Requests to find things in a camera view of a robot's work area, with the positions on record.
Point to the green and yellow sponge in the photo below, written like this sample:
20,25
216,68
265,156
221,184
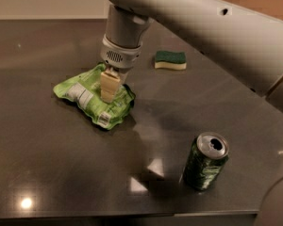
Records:
170,60

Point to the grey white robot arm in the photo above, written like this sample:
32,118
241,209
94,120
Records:
245,43

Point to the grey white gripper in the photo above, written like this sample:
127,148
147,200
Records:
120,56

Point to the green soda can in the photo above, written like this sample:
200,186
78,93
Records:
207,157

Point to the green rice chip bag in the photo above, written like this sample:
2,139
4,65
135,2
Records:
84,90

